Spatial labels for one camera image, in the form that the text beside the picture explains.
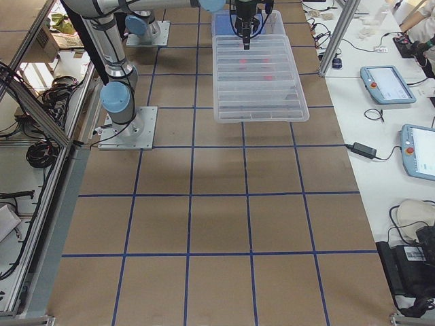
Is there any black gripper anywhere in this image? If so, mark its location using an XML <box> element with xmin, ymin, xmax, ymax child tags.
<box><xmin>229</xmin><ymin>0</ymin><xmax>274</xmax><ymax>50</ymax></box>

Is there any clear plastic box lid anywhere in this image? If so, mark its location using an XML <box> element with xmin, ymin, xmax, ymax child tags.
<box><xmin>213</xmin><ymin>34</ymin><xmax>309</xmax><ymax>123</ymax></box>

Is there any clear plastic storage box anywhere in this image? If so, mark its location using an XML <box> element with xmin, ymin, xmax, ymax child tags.
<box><xmin>211</xmin><ymin>10</ymin><xmax>286</xmax><ymax>37</ymax></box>

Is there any far blue teach pendant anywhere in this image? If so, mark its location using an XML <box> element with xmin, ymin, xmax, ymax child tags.
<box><xmin>360</xmin><ymin>66</ymin><xmax>416</xmax><ymax>105</ymax></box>

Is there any blue teach pendant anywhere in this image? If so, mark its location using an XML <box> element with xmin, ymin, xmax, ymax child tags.
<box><xmin>400</xmin><ymin>124</ymin><xmax>434</xmax><ymax>181</ymax></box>
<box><xmin>360</xmin><ymin>66</ymin><xmax>416</xmax><ymax>105</ymax></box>

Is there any black power adapter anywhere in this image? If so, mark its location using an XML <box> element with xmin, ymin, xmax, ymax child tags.
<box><xmin>351</xmin><ymin>142</ymin><xmax>377</xmax><ymax>160</ymax></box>

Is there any near blue teach pendant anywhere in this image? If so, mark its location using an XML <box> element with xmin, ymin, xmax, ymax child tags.
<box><xmin>400</xmin><ymin>124</ymin><xmax>434</xmax><ymax>181</ymax></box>

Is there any white cap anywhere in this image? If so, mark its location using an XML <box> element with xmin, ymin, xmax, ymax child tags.
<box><xmin>396</xmin><ymin>199</ymin><xmax>434</xmax><ymax>240</ymax></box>

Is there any black laptop device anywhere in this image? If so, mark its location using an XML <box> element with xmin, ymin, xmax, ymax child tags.
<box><xmin>376</xmin><ymin>241</ymin><xmax>434</xmax><ymax>297</ymax></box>

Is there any aluminium frame post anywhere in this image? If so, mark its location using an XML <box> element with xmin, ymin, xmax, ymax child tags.
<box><xmin>318</xmin><ymin>0</ymin><xmax>360</xmax><ymax>77</ymax></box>

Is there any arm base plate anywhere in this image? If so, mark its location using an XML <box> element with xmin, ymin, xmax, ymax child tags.
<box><xmin>97</xmin><ymin>107</ymin><xmax>158</xmax><ymax>150</ymax></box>
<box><xmin>126</xmin><ymin>20</ymin><xmax>171</xmax><ymax>47</ymax></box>

